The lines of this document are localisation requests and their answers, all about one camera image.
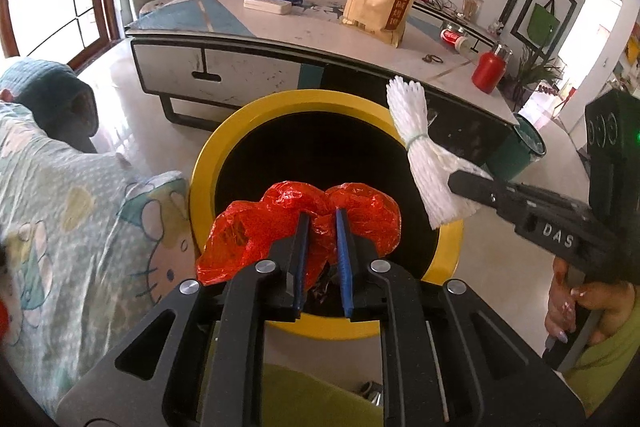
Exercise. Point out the green bucket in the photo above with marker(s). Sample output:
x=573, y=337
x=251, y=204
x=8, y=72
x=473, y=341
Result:
x=510, y=157

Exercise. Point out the red-labelled jar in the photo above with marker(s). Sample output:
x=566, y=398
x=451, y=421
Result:
x=452, y=38

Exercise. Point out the red thermos bottle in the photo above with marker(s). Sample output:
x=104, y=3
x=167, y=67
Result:
x=487, y=72

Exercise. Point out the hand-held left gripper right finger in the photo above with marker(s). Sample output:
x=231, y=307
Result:
x=344, y=257

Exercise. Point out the teal quilted sofa cover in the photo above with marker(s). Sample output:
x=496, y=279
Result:
x=40, y=82

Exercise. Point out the cartoon cat printed blanket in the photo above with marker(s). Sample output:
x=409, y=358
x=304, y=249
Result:
x=75, y=217

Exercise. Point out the red plastic bag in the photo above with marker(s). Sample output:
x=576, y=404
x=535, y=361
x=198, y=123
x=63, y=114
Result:
x=250, y=227

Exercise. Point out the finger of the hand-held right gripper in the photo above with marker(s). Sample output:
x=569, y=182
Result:
x=475, y=187

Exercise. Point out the person's right hand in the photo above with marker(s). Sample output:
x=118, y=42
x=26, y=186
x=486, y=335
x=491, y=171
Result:
x=612, y=302

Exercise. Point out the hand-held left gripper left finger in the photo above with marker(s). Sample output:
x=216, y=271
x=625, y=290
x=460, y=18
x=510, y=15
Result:
x=297, y=287

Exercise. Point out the green tote bag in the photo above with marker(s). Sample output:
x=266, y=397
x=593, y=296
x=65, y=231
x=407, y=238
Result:
x=544, y=24

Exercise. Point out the hanging packet of sticks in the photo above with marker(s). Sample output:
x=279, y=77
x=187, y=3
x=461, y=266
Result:
x=472, y=4

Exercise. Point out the coffee table with drawers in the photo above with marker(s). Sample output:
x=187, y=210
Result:
x=170, y=67

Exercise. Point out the person's lime green clothing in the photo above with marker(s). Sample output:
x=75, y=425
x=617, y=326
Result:
x=310, y=402

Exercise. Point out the white power strip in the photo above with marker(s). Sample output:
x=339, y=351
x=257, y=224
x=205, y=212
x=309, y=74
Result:
x=267, y=5

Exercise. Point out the black bin with yellow rim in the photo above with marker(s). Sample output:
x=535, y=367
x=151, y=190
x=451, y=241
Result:
x=300, y=99

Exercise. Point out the potted plant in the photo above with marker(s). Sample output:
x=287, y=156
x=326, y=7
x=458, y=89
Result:
x=530, y=77

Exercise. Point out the person's right forearm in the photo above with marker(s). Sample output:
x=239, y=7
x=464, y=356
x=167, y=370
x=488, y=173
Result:
x=615, y=357

